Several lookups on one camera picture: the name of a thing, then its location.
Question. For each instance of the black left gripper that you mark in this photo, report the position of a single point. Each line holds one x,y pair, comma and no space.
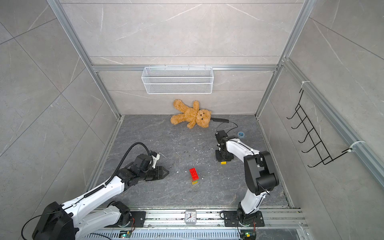
160,172

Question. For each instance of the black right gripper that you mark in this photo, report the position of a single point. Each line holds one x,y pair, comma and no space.
219,158

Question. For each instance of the black wire hook rack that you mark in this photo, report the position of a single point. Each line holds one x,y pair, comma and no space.
313,136

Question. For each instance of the black comb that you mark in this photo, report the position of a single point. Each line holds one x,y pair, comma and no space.
220,120

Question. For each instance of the brown teddy bear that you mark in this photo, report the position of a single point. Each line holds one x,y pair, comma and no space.
193,115

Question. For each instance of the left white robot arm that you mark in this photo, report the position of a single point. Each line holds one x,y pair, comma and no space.
76,218

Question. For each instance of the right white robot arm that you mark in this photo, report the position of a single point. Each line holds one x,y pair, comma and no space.
260,174

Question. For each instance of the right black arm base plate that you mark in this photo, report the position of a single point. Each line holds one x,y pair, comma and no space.
237,218

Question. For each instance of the white wire mesh basket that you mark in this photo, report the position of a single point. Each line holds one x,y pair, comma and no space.
178,80

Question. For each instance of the red long lego brick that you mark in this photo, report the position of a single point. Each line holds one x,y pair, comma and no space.
194,175

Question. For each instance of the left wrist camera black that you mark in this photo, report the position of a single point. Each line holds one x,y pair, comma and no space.
144,163

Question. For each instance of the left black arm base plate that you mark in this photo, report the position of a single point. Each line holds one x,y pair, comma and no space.
138,218

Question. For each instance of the small white clock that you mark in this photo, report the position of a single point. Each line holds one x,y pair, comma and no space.
190,217

